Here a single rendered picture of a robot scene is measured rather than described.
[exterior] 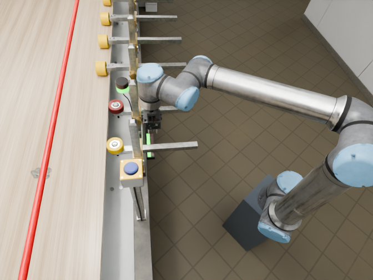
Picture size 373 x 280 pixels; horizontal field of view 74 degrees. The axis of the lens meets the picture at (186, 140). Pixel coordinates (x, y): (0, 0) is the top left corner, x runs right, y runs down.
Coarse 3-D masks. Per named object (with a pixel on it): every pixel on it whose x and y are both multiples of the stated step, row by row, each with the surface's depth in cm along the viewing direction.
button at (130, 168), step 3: (129, 162) 78; (132, 162) 78; (126, 165) 77; (129, 165) 77; (132, 165) 78; (135, 165) 78; (126, 168) 77; (129, 168) 77; (132, 168) 77; (135, 168) 77; (126, 171) 76; (129, 171) 76; (132, 171) 76; (135, 171) 77
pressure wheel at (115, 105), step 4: (112, 100) 133; (116, 100) 134; (108, 104) 132; (112, 104) 132; (116, 104) 131; (120, 104) 132; (112, 108) 130; (116, 108) 130; (120, 108) 131; (112, 112) 132; (116, 112) 131; (120, 112) 133
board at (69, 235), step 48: (0, 0) 176; (48, 0) 181; (96, 0) 187; (0, 48) 149; (48, 48) 152; (96, 48) 156; (0, 96) 129; (48, 96) 132; (96, 96) 135; (0, 144) 114; (96, 144) 118; (0, 192) 102; (48, 192) 104; (96, 192) 105; (0, 240) 92; (48, 240) 94; (96, 240) 95
